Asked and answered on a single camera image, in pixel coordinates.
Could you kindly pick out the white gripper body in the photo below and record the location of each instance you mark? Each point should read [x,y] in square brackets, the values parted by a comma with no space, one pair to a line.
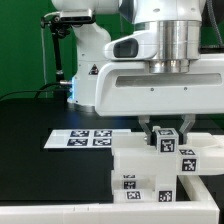
[129,89]

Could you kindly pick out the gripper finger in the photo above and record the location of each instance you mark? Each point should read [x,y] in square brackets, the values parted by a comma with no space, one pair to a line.
[146,130]
[188,123]

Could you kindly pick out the white chair nut cube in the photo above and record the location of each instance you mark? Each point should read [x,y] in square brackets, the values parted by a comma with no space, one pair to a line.
[167,140]

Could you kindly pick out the white chair back frame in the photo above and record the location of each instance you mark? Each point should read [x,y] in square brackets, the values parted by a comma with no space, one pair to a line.
[203,154]

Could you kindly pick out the white chair seat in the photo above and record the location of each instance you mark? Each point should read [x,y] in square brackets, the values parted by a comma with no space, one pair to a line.
[165,174]

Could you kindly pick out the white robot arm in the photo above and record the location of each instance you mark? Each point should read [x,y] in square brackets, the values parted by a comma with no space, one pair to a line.
[177,23]

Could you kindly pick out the white corner fence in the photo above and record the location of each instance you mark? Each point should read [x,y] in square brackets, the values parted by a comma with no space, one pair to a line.
[201,209]

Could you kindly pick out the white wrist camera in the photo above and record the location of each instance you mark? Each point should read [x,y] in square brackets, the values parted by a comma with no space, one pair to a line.
[141,45]

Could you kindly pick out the grey camera on stand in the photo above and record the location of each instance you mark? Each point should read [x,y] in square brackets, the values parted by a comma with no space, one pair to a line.
[76,16]

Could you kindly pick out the black camera stand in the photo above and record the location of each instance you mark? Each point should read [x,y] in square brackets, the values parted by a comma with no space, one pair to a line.
[59,30]

